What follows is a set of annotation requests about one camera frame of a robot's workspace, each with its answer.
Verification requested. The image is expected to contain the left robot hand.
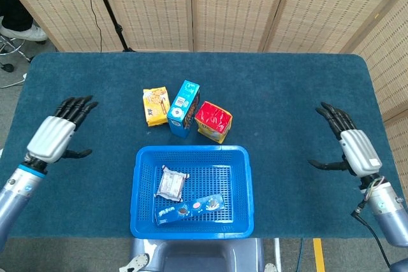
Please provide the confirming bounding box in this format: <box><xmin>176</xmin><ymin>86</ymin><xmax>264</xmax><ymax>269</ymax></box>
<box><xmin>27</xmin><ymin>95</ymin><xmax>99</xmax><ymax>164</ymax></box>

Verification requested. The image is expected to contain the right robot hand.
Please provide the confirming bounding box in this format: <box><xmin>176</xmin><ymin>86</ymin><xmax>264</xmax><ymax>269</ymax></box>
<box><xmin>307</xmin><ymin>102</ymin><xmax>383</xmax><ymax>178</ymax></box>

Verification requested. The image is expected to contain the yellow cracker packet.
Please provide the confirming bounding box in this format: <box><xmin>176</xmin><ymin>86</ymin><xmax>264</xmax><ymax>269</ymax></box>
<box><xmin>142</xmin><ymin>86</ymin><xmax>170</xmax><ymax>127</ymax></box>

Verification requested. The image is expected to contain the blue chocolate chip cookie box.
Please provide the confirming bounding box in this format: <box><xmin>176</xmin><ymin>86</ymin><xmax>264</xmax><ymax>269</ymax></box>
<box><xmin>167</xmin><ymin>80</ymin><xmax>201</xmax><ymax>140</ymax></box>

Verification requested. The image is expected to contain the white and red cookie packet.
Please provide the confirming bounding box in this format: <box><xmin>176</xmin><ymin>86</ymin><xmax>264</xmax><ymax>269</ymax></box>
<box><xmin>155</xmin><ymin>165</ymin><xmax>191</xmax><ymax>203</ymax></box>

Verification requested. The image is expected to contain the yellow Lipo bag red top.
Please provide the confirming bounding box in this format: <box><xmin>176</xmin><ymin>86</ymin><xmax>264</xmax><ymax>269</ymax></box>
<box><xmin>194</xmin><ymin>101</ymin><xmax>233</xmax><ymax>144</ymax></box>

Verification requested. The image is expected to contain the long dark blue Oreo box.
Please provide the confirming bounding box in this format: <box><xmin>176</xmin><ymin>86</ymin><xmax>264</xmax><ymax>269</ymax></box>
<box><xmin>154</xmin><ymin>193</ymin><xmax>226</xmax><ymax>225</ymax></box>

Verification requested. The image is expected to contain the blue plastic mesh basket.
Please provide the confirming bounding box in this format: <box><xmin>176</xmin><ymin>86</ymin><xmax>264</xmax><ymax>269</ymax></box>
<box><xmin>130</xmin><ymin>145</ymin><xmax>255</xmax><ymax>240</ymax></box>

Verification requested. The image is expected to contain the dark blue table carpet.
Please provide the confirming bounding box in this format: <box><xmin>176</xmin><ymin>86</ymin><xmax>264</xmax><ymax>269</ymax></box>
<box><xmin>0</xmin><ymin>52</ymin><xmax>396</xmax><ymax>240</ymax></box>

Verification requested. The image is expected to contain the chrome stool base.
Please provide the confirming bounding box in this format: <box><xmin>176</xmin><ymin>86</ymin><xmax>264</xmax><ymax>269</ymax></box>
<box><xmin>0</xmin><ymin>36</ymin><xmax>34</xmax><ymax>74</ymax></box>

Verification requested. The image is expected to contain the white shoe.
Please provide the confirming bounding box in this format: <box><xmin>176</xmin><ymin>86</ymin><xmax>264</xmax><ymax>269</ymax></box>
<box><xmin>0</xmin><ymin>23</ymin><xmax>48</xmax><ymax>43</ymax></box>

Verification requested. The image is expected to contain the yellow floor tape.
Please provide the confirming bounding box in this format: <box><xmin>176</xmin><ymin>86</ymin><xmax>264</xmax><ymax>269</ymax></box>
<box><xmin>312</xmin><ymin>238</ymin><xmax>326</xmax><ymax>272</ymax></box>

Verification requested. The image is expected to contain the black trouser leg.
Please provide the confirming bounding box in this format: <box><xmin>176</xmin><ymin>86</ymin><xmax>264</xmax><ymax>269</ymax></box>
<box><xmin>0</xmin><ymin>0</ymin><xmax>34</xmax><ymax>32</ymax></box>

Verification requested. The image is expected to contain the black tripod stand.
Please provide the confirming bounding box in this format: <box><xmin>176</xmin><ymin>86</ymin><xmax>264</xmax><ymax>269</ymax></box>
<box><xmin>87</xmin><ymin>0</ymin><xmax>136</xmax><ymax>53</ymax></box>

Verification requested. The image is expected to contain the grey-blue robot torso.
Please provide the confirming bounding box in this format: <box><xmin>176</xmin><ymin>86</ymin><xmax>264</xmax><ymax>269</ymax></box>
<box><xmin>119</xmin><ymin>238</ymin><xmax>278</xmax><ymax>272</ymax></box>

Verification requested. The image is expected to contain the bamboo folding screen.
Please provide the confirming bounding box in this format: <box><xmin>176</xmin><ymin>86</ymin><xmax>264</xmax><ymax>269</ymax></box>
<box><xmin>0</xmin><ymin>0</ymin><xmax>408</xmax><ymax>187</ymax></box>

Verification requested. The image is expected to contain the white floor cable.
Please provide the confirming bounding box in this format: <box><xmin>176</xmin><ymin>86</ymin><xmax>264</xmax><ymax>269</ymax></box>
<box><xmin>0</xmin><ymin>73</ymin><xmax>28</xmax><ymax>90</ymax></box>

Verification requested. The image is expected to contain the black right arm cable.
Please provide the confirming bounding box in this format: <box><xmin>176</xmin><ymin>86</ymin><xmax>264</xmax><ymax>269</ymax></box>
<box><xmin>350</xmin><ymin>182</ymin><xmax>393</xmax><ymax>268</ymax></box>

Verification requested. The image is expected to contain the thin black hanging cable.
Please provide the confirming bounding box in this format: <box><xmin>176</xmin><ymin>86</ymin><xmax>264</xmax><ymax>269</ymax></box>
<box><xmin>77</xmin><ymin>0</ymin><xmax>103</xmax><ymax>52</ymax></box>

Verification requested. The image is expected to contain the blue floor cable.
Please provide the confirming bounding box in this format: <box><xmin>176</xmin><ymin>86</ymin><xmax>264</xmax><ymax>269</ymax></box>
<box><xmin>295</xmin><ymin>238</ymin><xmax>304</xmax><ymax>272</ymax></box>

